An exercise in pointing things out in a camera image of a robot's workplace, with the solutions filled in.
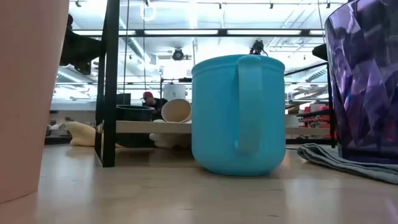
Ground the yellow cloth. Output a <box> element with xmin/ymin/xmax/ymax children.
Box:
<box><xmin>64</xmin><ymin>121</ymin><xmax>124</xmax><ymax>149</ymax></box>

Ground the grey folded cloth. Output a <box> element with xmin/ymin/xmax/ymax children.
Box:
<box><xmin>297</xmin><ymin>142</ymin><xmax>398</xmax><ymax>185</ymax></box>

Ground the wooden shelf with black legs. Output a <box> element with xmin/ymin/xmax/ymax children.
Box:
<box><xmin>95</xmin><ymin>0</ymin><xmax>337</xmax><ymax>168</ymax></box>

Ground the peach orange plastic cup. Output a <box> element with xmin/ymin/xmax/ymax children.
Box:
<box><xmin>0</xmin><ymin>0</ymin><xmax>70</xmax><ymax>205</ymax></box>

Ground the beige cup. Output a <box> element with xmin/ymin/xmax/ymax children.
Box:
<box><xmin>160</xmin><ymin>98</ymin><xmax>193</xmax><ymax>124</ymax></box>

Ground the blue plastic mug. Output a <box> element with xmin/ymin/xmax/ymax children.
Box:
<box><xmin>191</xmin><ymin>54</ymin><xmax>287</xmax><ymax>177</ymax></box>

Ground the red storage rack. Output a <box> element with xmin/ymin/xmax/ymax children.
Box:
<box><xmin>297</xmin><ymin>104</ymin><xmax>336</xmax><ymax>138</ymax></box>

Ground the round black ceiling fixture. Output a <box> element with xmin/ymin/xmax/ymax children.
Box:
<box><xmin>172</xmin><ymin>48</ymin><xmax>186</xmax><ymax>62</ymax></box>

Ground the white cylindrical container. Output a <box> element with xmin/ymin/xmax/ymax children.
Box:
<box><xmin>162</xmin><ymin>83</ymin><xmax>188</xmax><ymax>102</ymax></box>

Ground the purple faceted tumbler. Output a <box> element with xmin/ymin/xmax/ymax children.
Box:
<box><xmin>324</xmin><ymin>0</ymin><xmax>398</xmax><ymax>165</ymax></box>

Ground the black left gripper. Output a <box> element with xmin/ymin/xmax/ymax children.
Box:
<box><xmin>60</xmin><ymin>28</ymin><xmax>104</xmax><ymax>76</ymax></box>

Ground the person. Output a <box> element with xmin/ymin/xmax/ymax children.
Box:
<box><xmin>142</xmin><ymin>91</ymin><xmax>169</xmax><ymax>121</ymax></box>

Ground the black mounted camera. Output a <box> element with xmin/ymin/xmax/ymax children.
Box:
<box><xmin>249</xmin><ymin>39</ymin><xmax>269</xmax><ymax>57</ymax></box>

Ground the black monitor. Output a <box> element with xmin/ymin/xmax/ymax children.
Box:
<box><xmin>116</xmin><ymin>93</ymin><xmax>132</xmax><ymax>106</ymax></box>

